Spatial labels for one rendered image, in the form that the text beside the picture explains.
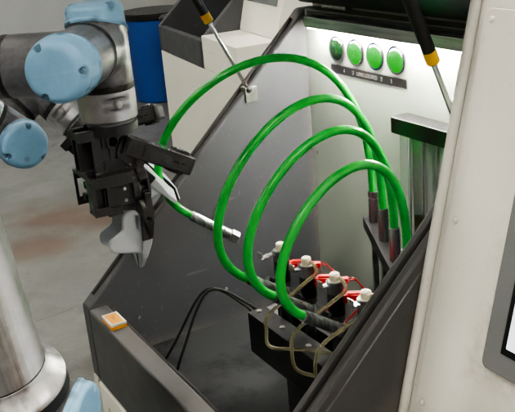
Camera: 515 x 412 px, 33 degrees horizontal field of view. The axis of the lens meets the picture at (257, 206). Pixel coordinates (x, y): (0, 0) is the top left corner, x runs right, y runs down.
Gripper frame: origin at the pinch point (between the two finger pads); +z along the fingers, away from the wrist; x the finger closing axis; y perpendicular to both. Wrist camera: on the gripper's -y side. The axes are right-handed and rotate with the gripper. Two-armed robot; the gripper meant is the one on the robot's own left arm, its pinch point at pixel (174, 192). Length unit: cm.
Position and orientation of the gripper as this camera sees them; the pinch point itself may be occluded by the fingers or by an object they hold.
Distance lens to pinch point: 149.1
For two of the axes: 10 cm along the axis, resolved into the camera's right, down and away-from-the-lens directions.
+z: 7.3, 6.8, 0.3
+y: -6.7, 7.2, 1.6
